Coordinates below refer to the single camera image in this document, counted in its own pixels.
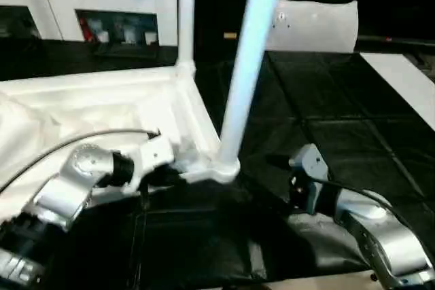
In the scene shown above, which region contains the white plastic table top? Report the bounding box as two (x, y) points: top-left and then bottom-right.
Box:
(0, 65), (242, 226)

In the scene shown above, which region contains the white plastic table leg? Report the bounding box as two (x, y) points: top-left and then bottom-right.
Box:
(214, 0), (288, 168)
(175, 0), (198, 80)

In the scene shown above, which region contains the white plastic bag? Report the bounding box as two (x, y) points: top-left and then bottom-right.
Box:
(266, 0), (359, 53)

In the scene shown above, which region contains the flat white board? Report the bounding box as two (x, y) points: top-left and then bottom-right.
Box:
(358, 52), (435, 131)

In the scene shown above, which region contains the white cabinet with glass doors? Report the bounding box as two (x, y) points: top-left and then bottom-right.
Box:
(0, 0), (179, 48)

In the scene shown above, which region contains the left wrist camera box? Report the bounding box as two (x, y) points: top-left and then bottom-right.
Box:
(122, 134), (176, 190)

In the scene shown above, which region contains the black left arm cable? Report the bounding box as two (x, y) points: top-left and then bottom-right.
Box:
(0, 129), (160, 192)

